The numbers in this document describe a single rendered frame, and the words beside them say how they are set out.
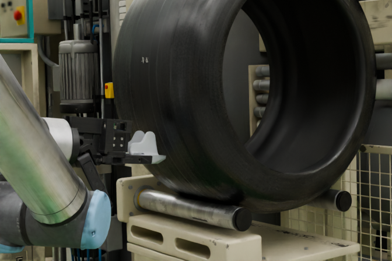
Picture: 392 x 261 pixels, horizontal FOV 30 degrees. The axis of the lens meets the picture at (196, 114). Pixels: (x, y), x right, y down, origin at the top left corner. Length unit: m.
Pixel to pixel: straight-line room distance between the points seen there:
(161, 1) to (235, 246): 0.48
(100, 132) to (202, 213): 0.29
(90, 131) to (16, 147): 0.34
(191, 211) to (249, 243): 0.15
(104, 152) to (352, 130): 0.55
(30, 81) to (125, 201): 0.47
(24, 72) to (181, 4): 0.72
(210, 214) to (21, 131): 0.57
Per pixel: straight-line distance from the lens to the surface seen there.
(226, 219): 1.40
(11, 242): 1.20
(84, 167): 1.28
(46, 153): 1.01
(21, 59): 1.96
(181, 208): 1.51
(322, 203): 1.60
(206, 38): 1.31
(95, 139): 1.30
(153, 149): 1.36
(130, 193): 1.64
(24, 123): 0.96
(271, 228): 1.78
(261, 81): 2.00
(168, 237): 1.52
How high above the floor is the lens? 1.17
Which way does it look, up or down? 3 degrees down
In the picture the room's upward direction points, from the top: 2 degrees counter-clockwise
